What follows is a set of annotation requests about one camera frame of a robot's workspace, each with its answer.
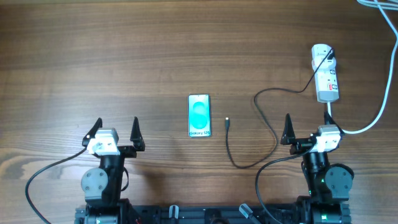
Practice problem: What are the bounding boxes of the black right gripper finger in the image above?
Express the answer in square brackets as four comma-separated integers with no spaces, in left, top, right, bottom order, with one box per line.
[280,113,296,145]
[324,111,345,135]

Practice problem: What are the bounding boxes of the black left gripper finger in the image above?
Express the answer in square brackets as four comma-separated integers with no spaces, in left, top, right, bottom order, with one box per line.
[130,116,146,151]
[82,118,103,147]

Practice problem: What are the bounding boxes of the teal screen Galaxy smartphone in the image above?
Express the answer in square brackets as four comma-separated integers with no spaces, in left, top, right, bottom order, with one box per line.
[188,94,211,138]

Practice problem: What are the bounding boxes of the black USB charging cable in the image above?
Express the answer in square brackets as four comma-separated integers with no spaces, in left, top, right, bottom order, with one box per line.
[224,47,336,170]

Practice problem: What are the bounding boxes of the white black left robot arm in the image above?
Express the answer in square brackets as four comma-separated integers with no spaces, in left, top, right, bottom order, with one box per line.
[74,118,145,224]

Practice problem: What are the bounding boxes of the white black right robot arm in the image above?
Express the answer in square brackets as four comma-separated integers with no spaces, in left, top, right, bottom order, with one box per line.
[280,112,354,224]

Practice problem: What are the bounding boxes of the white power strip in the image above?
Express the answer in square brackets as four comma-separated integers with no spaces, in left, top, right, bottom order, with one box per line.
[312,44,339,103]

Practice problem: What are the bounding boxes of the white power strip cord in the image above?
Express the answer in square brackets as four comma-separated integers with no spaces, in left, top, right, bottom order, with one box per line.
[326,0,398,135]

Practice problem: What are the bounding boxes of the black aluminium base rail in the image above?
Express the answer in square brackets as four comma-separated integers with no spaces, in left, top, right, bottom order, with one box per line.
[74,203,352,224]

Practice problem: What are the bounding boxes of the white cables at corner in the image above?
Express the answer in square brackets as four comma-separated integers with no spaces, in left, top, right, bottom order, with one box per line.
[356,0,398,12]

